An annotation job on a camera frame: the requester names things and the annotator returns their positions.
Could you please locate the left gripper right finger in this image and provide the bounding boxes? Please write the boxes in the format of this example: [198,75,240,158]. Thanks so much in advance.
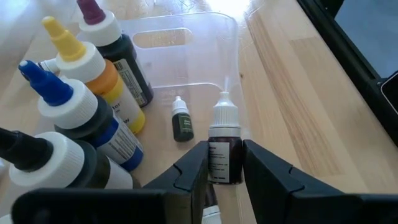
[243,139,398,224]

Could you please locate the small dark green dropper bottle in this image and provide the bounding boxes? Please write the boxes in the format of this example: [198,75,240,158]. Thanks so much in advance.
[171,95,195,143]

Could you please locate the violet food coloring bottle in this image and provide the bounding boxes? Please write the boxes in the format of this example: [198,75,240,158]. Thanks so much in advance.
[76,0,154,108]

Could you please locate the small maroon dropper bottle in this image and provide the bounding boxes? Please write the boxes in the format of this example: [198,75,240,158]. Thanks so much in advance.
[207,91,244,185]

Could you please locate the small dropper bottle white cap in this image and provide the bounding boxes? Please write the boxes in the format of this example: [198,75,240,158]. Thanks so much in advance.
[36,58,60,75]

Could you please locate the black table edge rail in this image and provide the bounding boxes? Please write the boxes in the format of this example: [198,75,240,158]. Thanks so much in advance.
[297,0,398,147]

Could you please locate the clear plastic bin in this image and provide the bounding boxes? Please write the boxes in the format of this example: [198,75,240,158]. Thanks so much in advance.
[0,0,251,224]

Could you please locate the blue food coloring bottle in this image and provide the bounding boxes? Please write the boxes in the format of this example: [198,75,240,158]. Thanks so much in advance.
[17,60,145,172]

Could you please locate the black food coloring bottle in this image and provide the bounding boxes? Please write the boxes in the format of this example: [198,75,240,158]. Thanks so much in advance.
[0,127,135,190]

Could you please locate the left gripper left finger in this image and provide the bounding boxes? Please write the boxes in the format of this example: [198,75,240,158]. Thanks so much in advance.
[11,141,209,224]

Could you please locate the yellow food coloring bottle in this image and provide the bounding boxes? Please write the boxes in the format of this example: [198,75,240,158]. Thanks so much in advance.
[42,16,147,135]

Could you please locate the dark device white edge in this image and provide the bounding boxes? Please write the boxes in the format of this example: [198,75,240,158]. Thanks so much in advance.
[379,70,398,116]

